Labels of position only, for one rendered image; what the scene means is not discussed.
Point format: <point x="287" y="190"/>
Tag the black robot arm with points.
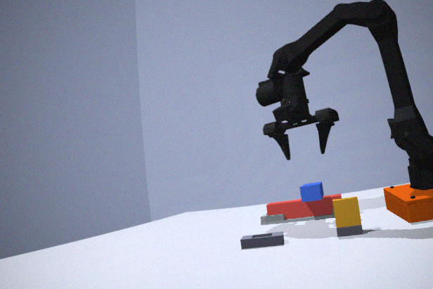
<point x="408" y="128"/>

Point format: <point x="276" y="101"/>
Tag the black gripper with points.
<point x="325" y="117"/>

